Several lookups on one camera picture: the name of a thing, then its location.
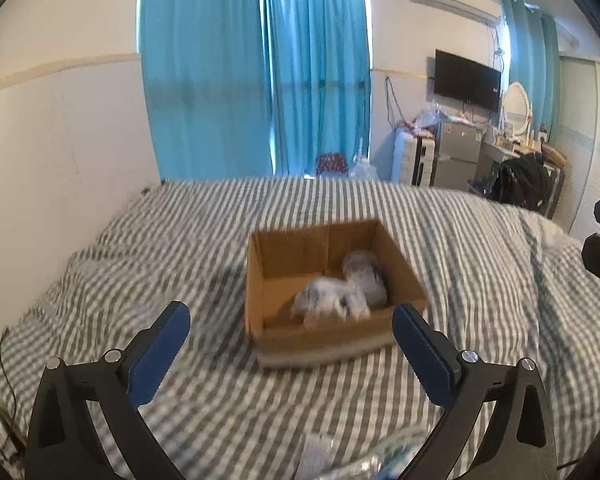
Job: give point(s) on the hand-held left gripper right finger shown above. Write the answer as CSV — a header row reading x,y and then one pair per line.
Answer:
x,y
425,355

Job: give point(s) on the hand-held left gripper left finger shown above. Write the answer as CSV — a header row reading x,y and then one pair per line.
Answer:
x,y
156,355

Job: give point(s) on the clear plastic packet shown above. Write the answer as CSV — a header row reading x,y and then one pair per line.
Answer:
x,y
330,302
365,277

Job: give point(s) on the cardboard box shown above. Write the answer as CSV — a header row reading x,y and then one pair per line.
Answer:
x,y
325,292

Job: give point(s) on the pile of clear plastic packets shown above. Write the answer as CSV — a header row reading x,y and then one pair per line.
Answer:
x,y
360,457

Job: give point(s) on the black backpack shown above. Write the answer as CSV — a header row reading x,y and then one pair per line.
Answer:
x,y
520,180

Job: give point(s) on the grey striped bed sheet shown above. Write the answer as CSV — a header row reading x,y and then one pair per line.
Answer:
x,y
290,320

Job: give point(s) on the oval white mirror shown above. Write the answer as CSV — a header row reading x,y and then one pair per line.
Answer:
x,y
515,108

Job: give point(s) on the small grey refrigerator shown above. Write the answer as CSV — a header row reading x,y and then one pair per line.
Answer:
x,y
457,152

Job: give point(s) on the white suitcase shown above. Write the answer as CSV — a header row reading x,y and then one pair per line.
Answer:
x,y
414,160

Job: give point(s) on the clear plastic bag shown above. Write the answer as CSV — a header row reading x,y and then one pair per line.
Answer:
x,y
364,169

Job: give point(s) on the blue curtain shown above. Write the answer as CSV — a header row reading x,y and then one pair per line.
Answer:
x,y
320,67
207,70
530,65

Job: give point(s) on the red patterned chair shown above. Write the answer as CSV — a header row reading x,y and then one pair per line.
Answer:
x,y
332,165

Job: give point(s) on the black wall television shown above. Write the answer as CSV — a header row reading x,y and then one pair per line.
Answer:
x,y
467,80

